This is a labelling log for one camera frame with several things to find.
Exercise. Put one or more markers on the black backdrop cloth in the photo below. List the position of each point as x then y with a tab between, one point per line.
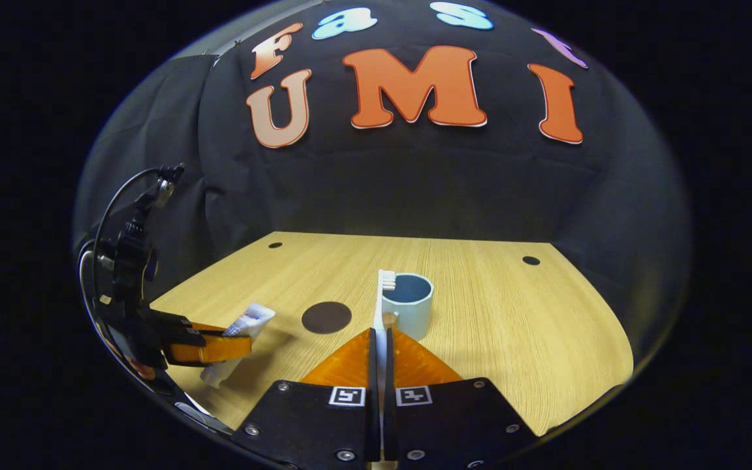
415	189

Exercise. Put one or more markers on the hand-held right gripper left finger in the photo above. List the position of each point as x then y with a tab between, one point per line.
372	418

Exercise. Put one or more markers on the white toothbrush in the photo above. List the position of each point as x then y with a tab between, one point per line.
381	313

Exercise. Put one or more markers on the white toothpaste tube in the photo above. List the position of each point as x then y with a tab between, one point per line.
252	320

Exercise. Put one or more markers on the dark round coaster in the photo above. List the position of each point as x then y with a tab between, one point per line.
327	318

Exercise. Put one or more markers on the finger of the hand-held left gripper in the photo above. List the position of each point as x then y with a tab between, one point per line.
213	350
203	328

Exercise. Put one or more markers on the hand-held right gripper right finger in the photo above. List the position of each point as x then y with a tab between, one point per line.
390	418

